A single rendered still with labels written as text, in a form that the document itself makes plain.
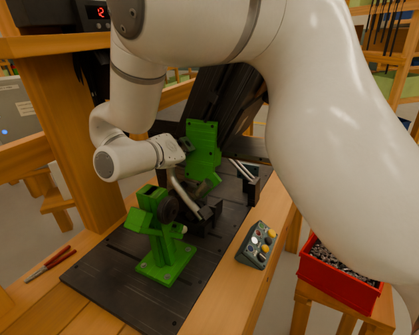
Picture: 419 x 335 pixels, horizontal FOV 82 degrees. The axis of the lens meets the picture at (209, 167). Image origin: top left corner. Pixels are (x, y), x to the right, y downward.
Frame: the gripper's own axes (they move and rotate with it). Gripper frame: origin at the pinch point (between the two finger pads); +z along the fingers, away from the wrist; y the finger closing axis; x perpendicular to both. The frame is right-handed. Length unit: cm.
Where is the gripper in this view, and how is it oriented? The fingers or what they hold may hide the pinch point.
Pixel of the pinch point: (182, 147)
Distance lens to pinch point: 81.6
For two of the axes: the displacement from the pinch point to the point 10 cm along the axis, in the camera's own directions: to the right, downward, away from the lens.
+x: -6.8, 5.6, 4.7
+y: -5.8, -8.1, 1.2
